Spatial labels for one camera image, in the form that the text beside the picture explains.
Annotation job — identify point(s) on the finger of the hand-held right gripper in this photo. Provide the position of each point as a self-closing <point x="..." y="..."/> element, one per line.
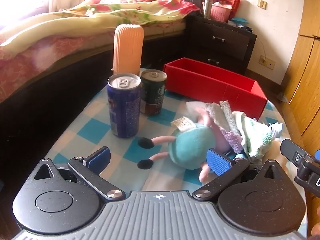
<point x="291" y="151"/>
<point x="318" y="154"/>

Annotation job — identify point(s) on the floral yellow quilt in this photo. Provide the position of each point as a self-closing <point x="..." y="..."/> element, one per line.
<point x="112" y="12"/>

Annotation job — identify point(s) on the wall power socket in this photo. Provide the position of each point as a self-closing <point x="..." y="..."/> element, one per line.
<point x="267" y="62"/>

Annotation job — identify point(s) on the red cardboard box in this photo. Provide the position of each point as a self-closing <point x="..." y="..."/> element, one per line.
<point x="200" y="82"/>

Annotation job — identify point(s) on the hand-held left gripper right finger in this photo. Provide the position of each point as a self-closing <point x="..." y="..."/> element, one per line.
<point x="218" y="163"/>

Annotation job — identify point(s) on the dark green coffee can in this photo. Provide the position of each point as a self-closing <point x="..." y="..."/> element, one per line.
<point x="153" y="95"/>

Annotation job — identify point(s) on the orange ribbed bottle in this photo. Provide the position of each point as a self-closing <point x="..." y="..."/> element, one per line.
<point x="128" y="50"/>

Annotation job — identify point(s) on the pink plastic basket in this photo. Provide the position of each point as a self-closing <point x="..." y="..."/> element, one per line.
<point x="221" y="13"/>

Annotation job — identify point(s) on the wooden wardrobe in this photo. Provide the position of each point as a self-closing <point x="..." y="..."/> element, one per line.
<point x="305" y="67"/>

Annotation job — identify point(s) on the white green patterned towel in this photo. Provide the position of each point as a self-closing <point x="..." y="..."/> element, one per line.
<point x="255" y="135"/>

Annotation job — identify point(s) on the pink pig plush toy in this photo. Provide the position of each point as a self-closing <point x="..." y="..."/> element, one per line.
<point x="190" y="142"/>

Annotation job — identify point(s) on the blue drink can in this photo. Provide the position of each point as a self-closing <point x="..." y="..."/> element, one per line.
<point x="123" y="110"/>

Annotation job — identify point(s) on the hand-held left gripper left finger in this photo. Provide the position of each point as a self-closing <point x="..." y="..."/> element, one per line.
<point x="100" y="157"/>

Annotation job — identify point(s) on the dark wooden nightstand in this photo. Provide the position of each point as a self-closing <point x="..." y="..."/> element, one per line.
<point x="225" y="40"/>

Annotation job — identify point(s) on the clear plastic scrap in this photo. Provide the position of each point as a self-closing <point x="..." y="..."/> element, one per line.
<point x="282" y="97"/>

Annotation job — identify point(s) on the steel thermos flask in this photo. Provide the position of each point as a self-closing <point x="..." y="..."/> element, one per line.
<point x="207" y="7"/>

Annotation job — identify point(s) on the blue packet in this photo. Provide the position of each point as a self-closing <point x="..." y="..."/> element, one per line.
<point x="240" y="21"/>

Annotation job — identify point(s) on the wall light switch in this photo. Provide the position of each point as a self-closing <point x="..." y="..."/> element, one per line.
<point x="262" y="3"/>

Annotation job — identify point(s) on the pink pastel towel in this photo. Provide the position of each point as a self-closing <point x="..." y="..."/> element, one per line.
<point x="225" y="120"/>

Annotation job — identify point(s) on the white sponge block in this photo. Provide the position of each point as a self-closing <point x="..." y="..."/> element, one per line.
<point x="196" y="107"/>

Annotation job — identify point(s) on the blue white checkered tablecloth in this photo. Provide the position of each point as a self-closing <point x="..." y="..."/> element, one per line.
<point x="87" y="130"/>

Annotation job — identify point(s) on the pink floral bedsheet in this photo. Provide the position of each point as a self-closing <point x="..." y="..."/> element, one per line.
<point x="37" y="55"/>

